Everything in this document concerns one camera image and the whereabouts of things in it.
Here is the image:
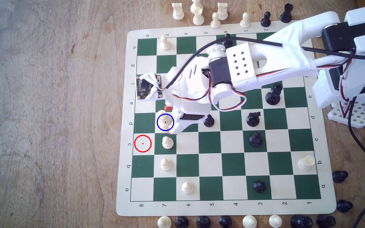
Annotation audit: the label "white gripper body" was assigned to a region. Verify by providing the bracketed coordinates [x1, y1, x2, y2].
[163, 58, 214, 126]

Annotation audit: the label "black chess pawn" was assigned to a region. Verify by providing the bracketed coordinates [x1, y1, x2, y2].
[253, 180, 266, 193]
[222, 33, 233, 49]
[203, 114, 215, 128]
[249, 132, 263, 147]
[260, 11, 271, 27]

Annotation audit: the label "black chess knight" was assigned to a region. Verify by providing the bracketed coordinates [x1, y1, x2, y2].
[246, 111, 261, 127]

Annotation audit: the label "white chess rook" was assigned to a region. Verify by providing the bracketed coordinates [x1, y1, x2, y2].
[297, 155, 315, 172]
[217, 3, 229, 21]
[172, 3, 185, 21]
[193, 8, 205, 26]

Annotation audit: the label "black chess queen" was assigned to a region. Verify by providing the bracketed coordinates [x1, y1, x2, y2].
[265, 82, 283, 106]

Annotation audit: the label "white chess piece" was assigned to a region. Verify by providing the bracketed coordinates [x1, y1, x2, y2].
[190, 0, 203, 14]
[269, 214, 283, 228]
[157, 216, 172, 228]
[243, 215, 257, 228]

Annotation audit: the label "black chess piece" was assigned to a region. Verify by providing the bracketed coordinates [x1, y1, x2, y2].
[196, 216, 211, 228]
[174, 216, 189, 228]
[290, 215, 313, 228]
[336, 200, 353, 213]
[219, 216, 233, 228]
[316, 214, 336, 228]
[332, 170, 349, 183]

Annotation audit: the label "black chess bishop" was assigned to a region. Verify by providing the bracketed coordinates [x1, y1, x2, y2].
[280, 3, 294, 23]

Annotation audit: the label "green white chessboard mat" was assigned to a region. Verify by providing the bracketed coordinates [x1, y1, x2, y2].
[116, 20, 337, 217]

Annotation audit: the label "white cloth tape wrap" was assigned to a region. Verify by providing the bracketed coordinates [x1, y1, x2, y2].
[282, 20, 320, 79]

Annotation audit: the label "taped camera circuit board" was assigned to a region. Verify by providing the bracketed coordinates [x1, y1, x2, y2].
[136, 73, 163, 101]

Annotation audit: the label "red black white servo wires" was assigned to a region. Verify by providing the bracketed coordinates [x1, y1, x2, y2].
[173, 60, 355, 112]

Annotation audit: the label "black camera cable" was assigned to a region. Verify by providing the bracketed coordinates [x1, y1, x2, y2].
[164, 36, 365, 90]

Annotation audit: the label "white perforated base plate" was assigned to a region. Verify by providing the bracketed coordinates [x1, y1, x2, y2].
[327, 101, 365, 129]

